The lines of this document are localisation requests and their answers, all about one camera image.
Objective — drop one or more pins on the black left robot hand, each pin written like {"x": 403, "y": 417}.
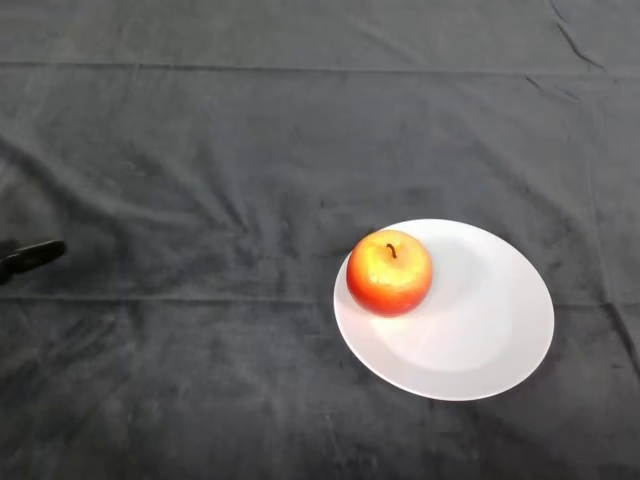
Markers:
{"x": 30, "y": 254}

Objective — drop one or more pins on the red yellow apple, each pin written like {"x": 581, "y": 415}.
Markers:
{"x": 390, "y": 274}

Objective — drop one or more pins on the white round plate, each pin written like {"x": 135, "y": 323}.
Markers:
{"x": 465, "y": 330}

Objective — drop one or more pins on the black cloth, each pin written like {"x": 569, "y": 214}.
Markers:
{"x": 250, "y": 125}

